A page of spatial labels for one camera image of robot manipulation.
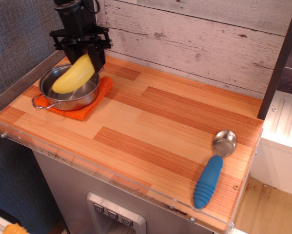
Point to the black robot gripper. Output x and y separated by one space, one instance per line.
81 34

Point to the yellow plastic banana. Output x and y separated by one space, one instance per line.
75 77

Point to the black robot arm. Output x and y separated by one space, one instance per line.
72 3

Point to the stainless steel pot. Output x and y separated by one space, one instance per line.
72 101

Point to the orange cloth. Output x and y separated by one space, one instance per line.
105 85

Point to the silver toy fridge cabinet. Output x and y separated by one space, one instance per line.
70 186

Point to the grey dispenser button panel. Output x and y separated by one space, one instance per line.
111 218

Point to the orange object bottom left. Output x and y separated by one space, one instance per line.
14 229

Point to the blue handled metal spoon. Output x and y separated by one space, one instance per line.
224 144

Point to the dark right post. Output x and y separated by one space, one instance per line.
276 75

